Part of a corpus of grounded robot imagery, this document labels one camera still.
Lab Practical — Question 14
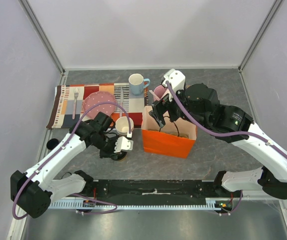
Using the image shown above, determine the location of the pink utensil holder cup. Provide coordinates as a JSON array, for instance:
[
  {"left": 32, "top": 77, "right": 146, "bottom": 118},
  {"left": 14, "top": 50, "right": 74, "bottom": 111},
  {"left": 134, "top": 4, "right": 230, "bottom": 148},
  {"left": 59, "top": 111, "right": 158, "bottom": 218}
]
[{"left": 152, "top": 85, "right": 170, "bottom": 105}]

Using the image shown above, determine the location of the light blue mug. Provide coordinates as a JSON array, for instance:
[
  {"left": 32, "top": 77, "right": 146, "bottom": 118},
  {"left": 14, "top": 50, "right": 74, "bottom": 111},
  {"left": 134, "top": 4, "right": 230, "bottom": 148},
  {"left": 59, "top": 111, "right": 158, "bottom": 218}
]
[{"left": 128, "top": 73, "right": 151, "bottom": 96}]

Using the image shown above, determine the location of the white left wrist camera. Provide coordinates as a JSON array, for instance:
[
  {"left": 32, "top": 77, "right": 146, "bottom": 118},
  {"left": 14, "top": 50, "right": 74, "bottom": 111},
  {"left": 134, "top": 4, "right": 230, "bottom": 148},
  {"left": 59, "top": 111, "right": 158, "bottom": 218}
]
[{"left": 114, "top": 136, "right": 134, "bottom": 153}]

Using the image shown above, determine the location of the brown paper coffee cup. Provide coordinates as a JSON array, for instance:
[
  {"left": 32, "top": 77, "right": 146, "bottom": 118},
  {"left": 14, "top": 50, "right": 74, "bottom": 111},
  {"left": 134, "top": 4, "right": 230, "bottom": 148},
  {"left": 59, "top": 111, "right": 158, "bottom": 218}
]
[{"left": 114, "top": 152, "right": 127, "bottom": 162}]

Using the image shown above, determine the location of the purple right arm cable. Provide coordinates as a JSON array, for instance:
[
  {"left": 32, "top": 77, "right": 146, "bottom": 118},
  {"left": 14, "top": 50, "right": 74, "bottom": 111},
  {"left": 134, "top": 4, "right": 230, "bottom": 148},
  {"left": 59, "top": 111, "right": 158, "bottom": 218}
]
[{"left": 165, "top": 79, "right": 287, "bottom": 217}]

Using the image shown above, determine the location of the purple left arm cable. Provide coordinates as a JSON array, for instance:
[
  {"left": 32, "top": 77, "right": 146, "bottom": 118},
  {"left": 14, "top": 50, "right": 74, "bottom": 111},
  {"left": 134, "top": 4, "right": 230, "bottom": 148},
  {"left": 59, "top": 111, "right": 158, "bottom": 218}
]
[{"left": 11, "top": 101, "right": 133, "bottom": 220}]

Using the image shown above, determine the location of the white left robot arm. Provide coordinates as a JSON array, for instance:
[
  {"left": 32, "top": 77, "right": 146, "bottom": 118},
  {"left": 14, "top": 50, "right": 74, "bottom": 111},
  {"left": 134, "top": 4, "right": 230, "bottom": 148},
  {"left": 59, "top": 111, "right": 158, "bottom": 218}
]
[{"left": 10, "top": 112, "right": 132, "bottom": 220}]

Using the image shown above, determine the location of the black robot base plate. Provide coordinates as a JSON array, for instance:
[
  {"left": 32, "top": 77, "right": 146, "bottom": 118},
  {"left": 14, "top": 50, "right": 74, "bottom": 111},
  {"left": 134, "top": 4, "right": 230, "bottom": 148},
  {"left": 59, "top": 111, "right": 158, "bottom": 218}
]
[{"left": 79, "top": 179, "right": 241, "bottom": 206}]

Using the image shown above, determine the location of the brown cardboard cup carrier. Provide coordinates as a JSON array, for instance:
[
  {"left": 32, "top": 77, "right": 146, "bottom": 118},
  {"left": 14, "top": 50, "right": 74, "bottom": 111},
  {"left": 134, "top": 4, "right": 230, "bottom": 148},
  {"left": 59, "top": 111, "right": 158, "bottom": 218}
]
[{"left": 147, "top": 128, "right": 194, "bottom": 139}]

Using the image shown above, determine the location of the pink polka dot plate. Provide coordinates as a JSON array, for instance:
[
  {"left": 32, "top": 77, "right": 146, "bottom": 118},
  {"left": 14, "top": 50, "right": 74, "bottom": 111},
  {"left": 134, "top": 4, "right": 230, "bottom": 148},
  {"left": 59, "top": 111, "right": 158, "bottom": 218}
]
[{"left": 82, "top": 91, "right": 117, "bottom": 120}]

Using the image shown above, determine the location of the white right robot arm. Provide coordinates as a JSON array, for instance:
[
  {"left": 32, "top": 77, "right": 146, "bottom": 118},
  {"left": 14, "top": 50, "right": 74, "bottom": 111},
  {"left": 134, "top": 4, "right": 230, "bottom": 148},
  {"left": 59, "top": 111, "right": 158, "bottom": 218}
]
[{"left": 149, "top": 83, "right": 287, "bottom": 200}]

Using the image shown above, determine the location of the grey cable duct rail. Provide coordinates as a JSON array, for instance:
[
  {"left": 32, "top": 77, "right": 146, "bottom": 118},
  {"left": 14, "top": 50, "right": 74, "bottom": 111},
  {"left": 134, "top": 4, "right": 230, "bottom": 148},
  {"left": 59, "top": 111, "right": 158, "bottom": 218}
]
[{"left": 48, "top": 198, "right": 234, "bottom": 210}]

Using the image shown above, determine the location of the colourful patchwork placemat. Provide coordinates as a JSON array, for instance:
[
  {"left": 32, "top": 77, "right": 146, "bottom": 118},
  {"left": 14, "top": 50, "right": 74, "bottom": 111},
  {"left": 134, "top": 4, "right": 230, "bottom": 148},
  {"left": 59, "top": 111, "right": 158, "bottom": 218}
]
[{"left": 46, "top": 82, "right": 149, "bottom": 130}]

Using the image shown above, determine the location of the orange paper bag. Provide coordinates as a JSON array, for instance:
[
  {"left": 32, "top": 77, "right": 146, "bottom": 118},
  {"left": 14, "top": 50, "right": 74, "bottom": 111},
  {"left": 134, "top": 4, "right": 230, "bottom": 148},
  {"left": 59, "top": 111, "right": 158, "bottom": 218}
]
[{"left": 141, "top": 106, "right": 198, "bottom": 159}]

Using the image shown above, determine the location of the pink handled fork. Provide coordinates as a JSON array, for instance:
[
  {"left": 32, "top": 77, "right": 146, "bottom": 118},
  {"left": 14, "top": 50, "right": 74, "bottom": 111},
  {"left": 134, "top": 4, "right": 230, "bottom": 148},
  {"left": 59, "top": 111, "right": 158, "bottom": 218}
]
[{"left": 72, "top": 87, "right": 79, "bottom": 120}]

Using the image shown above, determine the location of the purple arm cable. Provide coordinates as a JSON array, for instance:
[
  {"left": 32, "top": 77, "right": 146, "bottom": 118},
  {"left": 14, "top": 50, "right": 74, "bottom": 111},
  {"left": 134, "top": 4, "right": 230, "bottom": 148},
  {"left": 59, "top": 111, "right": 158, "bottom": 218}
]
[
  {"left": 165, "top": 79, "right": 287, "bottom": 217},
  {"left": 11, "top": 101, "right": 133, "bottom": 220}
]

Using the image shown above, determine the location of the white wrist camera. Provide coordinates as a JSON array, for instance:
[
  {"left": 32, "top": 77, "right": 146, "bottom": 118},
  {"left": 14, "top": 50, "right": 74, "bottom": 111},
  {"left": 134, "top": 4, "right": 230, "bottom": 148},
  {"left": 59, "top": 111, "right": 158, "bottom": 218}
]
[
  {"left": 161, "top": 68, "right": 186, "bottom": 93},
  {"left": 114, "top": 136, "right": 134, "bottom": 153}
]

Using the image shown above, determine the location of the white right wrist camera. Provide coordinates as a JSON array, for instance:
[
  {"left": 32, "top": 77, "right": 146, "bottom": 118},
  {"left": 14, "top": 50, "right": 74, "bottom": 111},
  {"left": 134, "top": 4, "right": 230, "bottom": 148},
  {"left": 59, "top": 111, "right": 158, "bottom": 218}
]
[{"left": 161, "top": 68, "right": 186, "bottom": 93}]

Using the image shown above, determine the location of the stack of paper cups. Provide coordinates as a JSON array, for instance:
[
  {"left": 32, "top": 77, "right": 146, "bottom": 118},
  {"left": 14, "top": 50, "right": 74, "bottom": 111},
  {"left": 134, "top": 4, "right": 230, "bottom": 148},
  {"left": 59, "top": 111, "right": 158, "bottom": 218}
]
[{"left": 115, "top": 116, "right": 134, "bottom": 138}]

